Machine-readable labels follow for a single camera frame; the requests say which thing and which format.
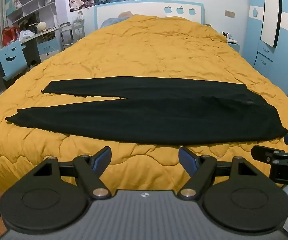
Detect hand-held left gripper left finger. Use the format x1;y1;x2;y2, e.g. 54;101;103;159
33;146;112;200

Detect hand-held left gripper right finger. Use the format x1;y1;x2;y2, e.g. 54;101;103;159
178;147;258;200

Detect black pants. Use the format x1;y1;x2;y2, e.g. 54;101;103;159
5;76;288;146

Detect blue nightstand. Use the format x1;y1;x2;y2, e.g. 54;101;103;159
227;41;242;53

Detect yellow quilt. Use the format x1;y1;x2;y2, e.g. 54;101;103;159
0;15;288;193

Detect white desk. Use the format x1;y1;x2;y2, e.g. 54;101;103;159
0;26;62;93

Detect white black-edged wardrobe panel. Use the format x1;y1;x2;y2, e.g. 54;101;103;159
260;0;283;48

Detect grey plastic chair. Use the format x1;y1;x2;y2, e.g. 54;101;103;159
71;19;86;43
60;22;72;51

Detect blue smiley chair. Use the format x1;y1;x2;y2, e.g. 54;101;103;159
0;41;28;82

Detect blue pillow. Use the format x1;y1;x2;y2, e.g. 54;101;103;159
100;11;134;28

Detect white plastic bag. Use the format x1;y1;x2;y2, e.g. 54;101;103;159
19;30;34;43

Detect red bag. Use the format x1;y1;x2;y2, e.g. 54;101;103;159
3;26;21;47

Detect white and blue headboard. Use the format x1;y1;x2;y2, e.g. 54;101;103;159
94;0;205;29

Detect white and blue bookshelf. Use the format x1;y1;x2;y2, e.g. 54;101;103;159
5;0;59;32

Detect pale pink wall poster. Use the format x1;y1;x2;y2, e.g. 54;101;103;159
68;0;95;12

